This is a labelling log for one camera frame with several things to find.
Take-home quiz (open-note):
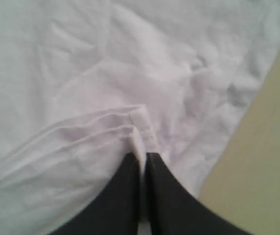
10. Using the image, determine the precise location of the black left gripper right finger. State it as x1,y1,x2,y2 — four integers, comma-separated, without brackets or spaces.
145,153,247,235

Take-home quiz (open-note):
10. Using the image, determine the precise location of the white t-shirt with red lettering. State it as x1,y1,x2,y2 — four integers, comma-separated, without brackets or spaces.
0,0,280,235

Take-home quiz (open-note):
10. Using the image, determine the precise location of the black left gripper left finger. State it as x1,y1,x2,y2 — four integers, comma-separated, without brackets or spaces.
52,153,140,235

